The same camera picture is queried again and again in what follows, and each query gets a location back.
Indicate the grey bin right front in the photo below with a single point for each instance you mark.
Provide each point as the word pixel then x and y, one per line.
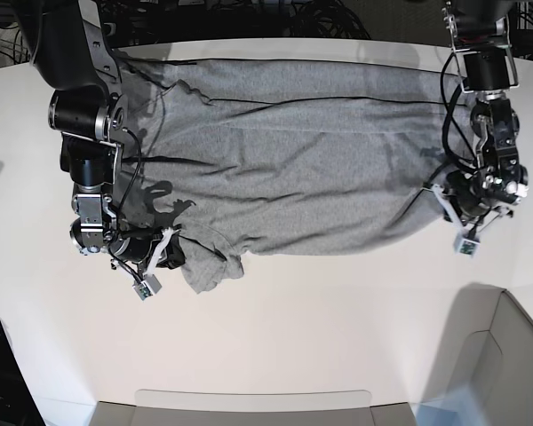
pixel 483 372

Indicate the grey tray front centre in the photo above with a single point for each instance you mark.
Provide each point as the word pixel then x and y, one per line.
pixel 159 407

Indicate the grey T-shirt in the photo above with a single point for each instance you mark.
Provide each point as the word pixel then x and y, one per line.
pixel 284 157

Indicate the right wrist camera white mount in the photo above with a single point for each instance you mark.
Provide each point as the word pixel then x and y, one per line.
pixel 144 282

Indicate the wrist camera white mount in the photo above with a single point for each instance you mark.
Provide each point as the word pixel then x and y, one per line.
pixel 144 282
pixel 469 225

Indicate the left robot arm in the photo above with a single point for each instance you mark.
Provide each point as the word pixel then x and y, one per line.
pixel 493 176

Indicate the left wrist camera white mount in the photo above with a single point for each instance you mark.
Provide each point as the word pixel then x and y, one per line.
pixel 469 225

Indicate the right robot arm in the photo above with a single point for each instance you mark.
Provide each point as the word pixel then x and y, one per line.
pixel 88 107

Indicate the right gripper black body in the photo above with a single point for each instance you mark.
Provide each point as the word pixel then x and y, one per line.
pixel 138 246

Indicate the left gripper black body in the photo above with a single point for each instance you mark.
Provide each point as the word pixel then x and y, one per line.
pixel 460 191

